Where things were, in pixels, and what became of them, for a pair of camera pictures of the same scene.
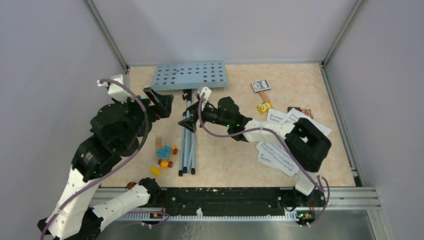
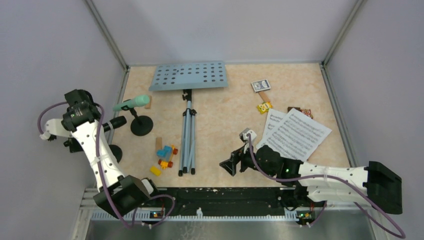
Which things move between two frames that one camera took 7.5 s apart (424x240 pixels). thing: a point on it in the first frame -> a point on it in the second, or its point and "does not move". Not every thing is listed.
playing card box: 261,85 does not move
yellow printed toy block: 264,107 does not move
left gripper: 162,107 -> 74,145
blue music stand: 186,77 does not move
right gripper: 190,123 -> 230,164
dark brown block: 289,108 does not move
